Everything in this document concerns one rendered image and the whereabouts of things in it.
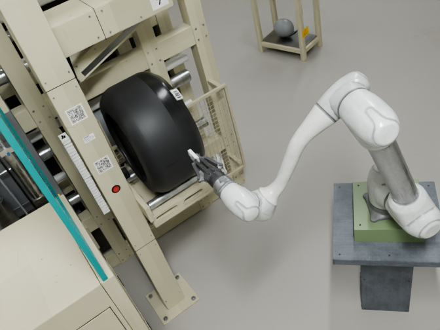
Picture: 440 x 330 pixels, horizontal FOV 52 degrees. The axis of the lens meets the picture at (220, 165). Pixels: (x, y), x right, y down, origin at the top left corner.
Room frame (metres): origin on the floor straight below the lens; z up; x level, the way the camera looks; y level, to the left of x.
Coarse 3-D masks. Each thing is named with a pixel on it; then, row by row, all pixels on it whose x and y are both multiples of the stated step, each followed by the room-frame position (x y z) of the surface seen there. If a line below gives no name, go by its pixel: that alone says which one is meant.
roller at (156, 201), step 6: (186, 180) 1.75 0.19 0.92; (192, 180) 1.75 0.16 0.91; (180, 186) 1.73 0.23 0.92; (186, 186) 1.73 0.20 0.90; (168, 192) 1.70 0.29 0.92; (174, 192) 1.71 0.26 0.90; (156, 198) 1.68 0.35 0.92; (162, 198) 1.68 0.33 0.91; (168, 198) 1.69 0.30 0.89; (150, 204) 1.66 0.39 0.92; (156, 204) 1.66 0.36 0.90
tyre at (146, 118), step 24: (144, 72) 1.97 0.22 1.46; (120, 96) 1.80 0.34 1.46; (144, 96) 1.77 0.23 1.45; (168, 96) 1.76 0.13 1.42; (120, 120) 1.71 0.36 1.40; (144, 120) 1.67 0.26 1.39; (168, 120) 1.67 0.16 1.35; (192, 120) 1.71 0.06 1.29; (120, 144) 1.99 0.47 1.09; (144, 144) 1.61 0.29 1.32; (168, 144) 1.61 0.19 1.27; (192, 144) 1.64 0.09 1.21; (144, 168) 1.62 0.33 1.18; (168, 168) 1.58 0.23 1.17; (192, 168) 1.65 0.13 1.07
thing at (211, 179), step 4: (208, 168) 1.44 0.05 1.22; (216, 168) 1.43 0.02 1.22; (204, 172) 1.42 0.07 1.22; (212, 172) 1.41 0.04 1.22; (216, 172) 1.38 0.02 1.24; (220, 172) 1.38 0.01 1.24; (204, 176) 1.40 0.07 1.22; (208, 176) 1.39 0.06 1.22; (212, 176) 1.37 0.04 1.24; (216, 176) 1.36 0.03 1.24; (220, 176) 1.36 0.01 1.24; (208, 180) 1.37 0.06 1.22; (212, 180) 1.35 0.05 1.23; (216, 180) 1.35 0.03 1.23; (212, 184) 1.34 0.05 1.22
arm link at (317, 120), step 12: (312, 108) 1.32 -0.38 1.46; (312, 120) 1.27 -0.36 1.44; (324, 120) 1.26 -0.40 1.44; (300, 132) 1.28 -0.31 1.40; (312, 132) 1.26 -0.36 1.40; (300, 144) 1.26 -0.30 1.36; (288, 156) 1.28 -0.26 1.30; (300, 156) 1.27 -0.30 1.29; (288, 168) 1.27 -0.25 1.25; (276, 180) 1.30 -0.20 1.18; (288, 180) 1.28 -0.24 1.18; (264, 192) 1.29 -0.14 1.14; (276, 192) 1.28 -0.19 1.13; (264, 204) 1.25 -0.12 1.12; (276, 204) 1.26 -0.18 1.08; (264, 216) 1.24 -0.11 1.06
